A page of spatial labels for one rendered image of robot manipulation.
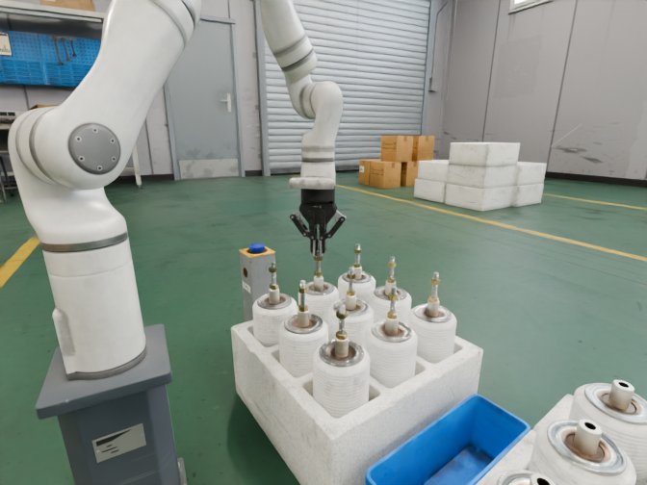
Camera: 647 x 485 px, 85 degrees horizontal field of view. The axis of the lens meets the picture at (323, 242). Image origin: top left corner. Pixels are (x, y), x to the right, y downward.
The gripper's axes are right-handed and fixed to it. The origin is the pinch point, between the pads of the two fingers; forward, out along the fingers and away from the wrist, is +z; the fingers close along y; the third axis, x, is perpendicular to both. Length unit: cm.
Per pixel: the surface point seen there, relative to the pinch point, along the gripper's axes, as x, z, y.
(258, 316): 12.7, 12.0, 10.1
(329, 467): 35.1, 23.2, -9.3
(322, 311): 4.2, 13.9, -1.8
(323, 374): 28.8, 12.0, -7.1
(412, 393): 22.8, 17.9, -21.4
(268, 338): 13.1, 16.7, 8.0
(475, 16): -646, -221, -134
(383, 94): -591, -95, 11
